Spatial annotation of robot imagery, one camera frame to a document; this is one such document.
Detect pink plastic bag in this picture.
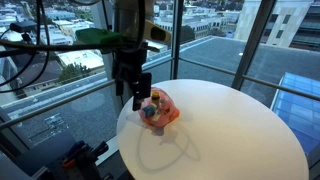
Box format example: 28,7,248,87
138,87,180,127

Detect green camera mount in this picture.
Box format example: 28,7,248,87
75,28,123,54

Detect black cable bundle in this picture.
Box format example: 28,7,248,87
0,0,118,94

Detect yellow capped bottle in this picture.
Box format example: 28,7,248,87
151,92,160,106

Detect round white table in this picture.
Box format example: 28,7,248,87
117,79,309,180

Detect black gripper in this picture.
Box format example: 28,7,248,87
112,43,152,111

